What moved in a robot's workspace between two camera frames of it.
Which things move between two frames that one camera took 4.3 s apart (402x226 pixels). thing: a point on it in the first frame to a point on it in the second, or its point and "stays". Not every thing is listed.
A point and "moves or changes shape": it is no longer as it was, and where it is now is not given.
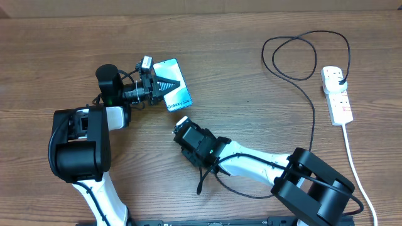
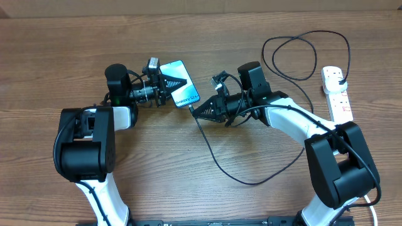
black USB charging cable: (298, 36) moves or changes shape
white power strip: (339, 107) stays
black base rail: (270, 221) stays
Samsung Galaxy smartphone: (180, 97) moves or changes shape
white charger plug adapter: (330, 81) stays
